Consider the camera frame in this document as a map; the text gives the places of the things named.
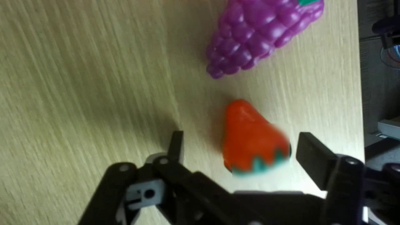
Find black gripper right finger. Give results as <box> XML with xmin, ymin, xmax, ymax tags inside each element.
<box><xmin>296</xmin><ymin>132</ymin><xmax>339</xmax><ymax>191</ymax></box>

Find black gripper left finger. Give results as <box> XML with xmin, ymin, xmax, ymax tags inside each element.
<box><xmin>167</xmin><ymin>131</ymin><xmax>184</xmax><ymax>162</ymax></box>

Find purple toy grapes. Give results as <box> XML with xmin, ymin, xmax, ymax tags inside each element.
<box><xmin>206</xmin><ymin>0</ymin><xmax>325</xmax><ymax>78</ymax></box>

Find red toy strawberry green top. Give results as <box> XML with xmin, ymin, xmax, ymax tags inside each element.
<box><xmin>222</xmin><ymin>100</ymin><xmax>291</xmax><ymax>176</ymax></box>

